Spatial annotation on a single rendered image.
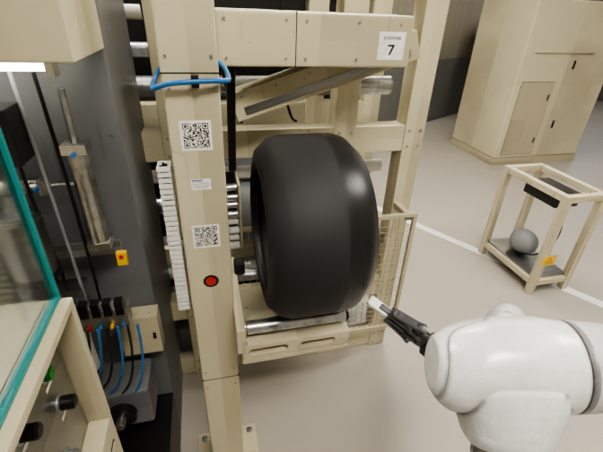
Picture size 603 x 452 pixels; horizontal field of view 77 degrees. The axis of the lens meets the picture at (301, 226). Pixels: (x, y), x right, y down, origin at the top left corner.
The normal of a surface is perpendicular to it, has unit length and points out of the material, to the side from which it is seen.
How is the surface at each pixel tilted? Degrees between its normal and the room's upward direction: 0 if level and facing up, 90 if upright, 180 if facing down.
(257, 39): 90
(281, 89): 90
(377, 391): 0
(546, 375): 51
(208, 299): 90
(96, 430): 0
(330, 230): 64
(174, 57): 90
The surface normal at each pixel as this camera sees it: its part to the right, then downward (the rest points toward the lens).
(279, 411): 0.04, -0.87
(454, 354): -0.45, -0.54
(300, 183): 0.18, -0.36
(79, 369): 0.24, 0.49
